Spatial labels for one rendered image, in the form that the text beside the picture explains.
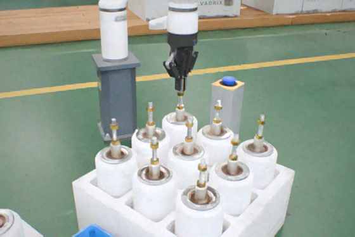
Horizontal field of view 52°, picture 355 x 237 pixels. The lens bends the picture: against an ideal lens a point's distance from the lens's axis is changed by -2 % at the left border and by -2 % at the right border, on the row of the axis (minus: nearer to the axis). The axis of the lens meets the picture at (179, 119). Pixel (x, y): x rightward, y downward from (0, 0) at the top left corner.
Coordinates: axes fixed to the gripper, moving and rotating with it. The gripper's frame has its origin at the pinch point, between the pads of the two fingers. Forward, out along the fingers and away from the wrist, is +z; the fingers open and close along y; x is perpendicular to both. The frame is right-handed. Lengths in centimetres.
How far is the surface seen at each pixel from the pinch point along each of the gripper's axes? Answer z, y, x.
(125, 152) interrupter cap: 9.8, -21.9, 0.2
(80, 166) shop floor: 35.3, -8.7, 33.4
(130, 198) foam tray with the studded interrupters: 17.3, -26.8, -5.2
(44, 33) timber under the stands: 29, 78, 164
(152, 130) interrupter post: 8.1, -12.4, -0.3
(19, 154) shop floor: 35, -17, 56
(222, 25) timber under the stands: 32, 189, 88
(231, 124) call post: 15.3, 14.5, -8.9
